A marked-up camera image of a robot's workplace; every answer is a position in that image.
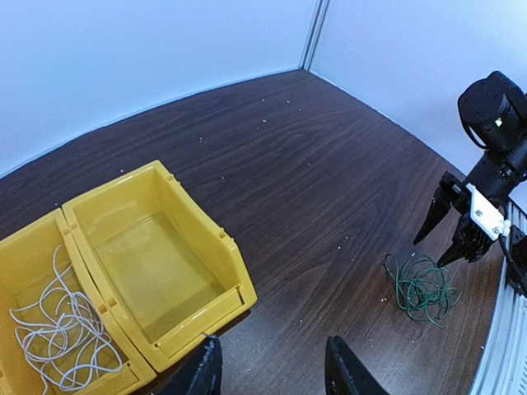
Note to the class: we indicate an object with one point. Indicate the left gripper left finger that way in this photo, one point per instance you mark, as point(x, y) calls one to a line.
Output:
point(201, 373)

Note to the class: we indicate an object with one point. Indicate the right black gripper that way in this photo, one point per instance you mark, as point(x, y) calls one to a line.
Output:
point(495, 179)

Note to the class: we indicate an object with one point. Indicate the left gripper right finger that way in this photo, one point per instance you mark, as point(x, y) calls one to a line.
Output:
point(344, 373)

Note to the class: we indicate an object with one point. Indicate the right yellow plastic bin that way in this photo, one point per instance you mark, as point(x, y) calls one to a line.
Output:
point(167, 273)

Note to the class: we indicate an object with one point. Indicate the yellow plastic bin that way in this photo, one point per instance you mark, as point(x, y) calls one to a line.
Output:
point(56, 334)
point(167, 273)

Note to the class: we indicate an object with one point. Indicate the middle yellow plastic bin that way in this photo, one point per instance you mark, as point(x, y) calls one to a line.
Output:
point(56, 334)

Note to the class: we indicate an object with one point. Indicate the front aluminium rail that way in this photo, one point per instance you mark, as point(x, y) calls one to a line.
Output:
point(502, 368)

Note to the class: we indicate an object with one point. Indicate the right aluminium frame post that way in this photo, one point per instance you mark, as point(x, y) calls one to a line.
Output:
point(314, 33)

